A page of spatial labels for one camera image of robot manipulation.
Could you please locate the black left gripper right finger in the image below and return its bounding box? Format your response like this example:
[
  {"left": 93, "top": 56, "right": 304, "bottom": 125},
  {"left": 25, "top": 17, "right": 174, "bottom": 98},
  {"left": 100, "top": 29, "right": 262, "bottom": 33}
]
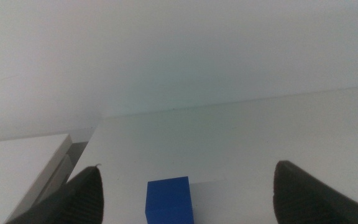
[{"left": 272, "top": 160, "right": 358, "bottom": 224}]

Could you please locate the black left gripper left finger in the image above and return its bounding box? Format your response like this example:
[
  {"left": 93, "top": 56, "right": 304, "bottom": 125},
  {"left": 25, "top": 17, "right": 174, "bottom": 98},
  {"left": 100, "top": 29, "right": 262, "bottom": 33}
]
[{"left": 4, "top": 164, "right": 105, "bottom": 224}]

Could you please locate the blue cube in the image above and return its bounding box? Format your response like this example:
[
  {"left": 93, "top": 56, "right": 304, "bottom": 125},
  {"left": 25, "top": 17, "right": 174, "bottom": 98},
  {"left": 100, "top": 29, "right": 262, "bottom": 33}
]
[{"left": 144, "top": 176, "right": 195, "bottom": 224}]

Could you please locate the white side table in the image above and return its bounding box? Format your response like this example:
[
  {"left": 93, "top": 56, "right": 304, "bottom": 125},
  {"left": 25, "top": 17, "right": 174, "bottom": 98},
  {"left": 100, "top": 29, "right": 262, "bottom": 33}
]
[{"left": 0, "top": 133, "right": 74, "bottom": 224}]

